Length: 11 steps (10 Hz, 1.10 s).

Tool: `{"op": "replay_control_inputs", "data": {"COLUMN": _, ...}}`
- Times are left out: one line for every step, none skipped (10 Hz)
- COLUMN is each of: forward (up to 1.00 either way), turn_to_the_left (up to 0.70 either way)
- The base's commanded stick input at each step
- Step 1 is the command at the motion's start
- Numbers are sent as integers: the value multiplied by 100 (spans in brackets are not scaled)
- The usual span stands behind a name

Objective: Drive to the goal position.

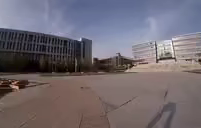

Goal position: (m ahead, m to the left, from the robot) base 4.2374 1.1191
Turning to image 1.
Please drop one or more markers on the low dark building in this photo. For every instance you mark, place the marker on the low dark building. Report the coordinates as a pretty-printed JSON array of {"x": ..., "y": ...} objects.
[{"x": 116, "y": 61}]

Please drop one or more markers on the grey concrete paved ground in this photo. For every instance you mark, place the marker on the grey concrete paved ground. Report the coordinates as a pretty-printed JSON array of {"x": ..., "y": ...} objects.
[{"x": 128, "y": 93}]

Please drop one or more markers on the row of trees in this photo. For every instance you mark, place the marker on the row of trees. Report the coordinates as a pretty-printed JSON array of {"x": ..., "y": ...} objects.
[{"x": 54, "y": 66}]

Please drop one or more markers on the pale wide steps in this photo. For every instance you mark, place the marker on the pale wide steps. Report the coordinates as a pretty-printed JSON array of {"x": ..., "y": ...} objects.
[{"x": 164, "y": 67}]

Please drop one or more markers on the large dark glass building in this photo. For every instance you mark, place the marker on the large dark glass building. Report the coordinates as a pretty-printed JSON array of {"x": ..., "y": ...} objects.
[{"x": 31, "y": 46}]

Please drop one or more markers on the white stepped building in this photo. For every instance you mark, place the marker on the white stepped building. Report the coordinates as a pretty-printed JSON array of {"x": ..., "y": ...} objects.
[{"x": 184, "y": 46}]

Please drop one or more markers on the orange brown planting bed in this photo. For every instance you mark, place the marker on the orange brown planting bed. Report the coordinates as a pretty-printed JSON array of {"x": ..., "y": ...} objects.
[{"x": 4, "y": 86}]

